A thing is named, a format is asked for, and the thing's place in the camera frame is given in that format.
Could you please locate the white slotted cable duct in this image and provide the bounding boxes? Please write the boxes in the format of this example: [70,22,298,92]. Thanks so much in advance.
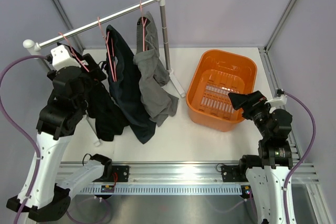
[79,184,242,195]

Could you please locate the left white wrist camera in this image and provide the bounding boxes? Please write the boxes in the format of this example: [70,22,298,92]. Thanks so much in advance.
[50,45,80,71]

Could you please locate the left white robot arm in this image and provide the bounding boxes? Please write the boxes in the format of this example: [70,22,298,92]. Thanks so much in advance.
[1,53,113,223]

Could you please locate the dark navy shorts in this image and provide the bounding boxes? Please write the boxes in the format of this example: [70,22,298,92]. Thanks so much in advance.
[106,25,156,144]

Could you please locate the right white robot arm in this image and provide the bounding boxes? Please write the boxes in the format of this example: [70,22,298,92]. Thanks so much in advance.
[228,91,297,223]

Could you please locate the pink hanger of black shorts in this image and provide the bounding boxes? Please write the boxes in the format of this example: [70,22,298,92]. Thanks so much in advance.
[58,32,89,72]

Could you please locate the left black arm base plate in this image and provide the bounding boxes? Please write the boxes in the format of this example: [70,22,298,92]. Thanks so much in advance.
[94,165,130,183]

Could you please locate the grey shorts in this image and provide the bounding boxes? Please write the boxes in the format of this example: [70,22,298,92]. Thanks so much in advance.
[133,12,179,126]

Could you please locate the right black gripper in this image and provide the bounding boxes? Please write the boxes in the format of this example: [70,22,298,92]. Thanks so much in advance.
[228,90,272,138]

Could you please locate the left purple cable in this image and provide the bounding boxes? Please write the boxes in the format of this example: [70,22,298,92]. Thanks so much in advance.
[0,55,52,224]

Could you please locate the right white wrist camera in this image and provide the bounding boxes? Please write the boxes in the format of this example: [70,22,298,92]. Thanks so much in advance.
[266,89,287,107]

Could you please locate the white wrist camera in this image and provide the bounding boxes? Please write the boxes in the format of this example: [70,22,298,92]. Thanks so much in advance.
[266,89,287,107]
[50,45,80,71]

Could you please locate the purple cable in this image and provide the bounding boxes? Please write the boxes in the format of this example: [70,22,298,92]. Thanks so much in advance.
[0,55,52,224]
[282,91,317,224]

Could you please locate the aluminium mounting rail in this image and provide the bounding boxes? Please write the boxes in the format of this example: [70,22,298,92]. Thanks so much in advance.
[56,162,319,185]

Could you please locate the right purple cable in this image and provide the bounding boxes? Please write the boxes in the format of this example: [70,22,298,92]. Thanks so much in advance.
[282,91,317,224]

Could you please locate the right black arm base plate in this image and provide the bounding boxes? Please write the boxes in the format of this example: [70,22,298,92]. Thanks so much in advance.
[220,165,248,183]

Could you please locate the pink hanger of navy shorts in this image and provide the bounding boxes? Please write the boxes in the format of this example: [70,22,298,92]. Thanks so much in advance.
[97,17,117,82]

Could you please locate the pink hanger of grey shorts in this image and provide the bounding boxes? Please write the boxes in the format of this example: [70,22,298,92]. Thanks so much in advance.
[139,1,147,51]

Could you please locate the silver clothes rack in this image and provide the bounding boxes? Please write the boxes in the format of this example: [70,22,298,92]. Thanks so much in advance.
[37,12,185,144]

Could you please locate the orange plastic basket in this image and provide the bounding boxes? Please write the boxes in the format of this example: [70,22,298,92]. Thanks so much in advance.
[186,49,257,132]

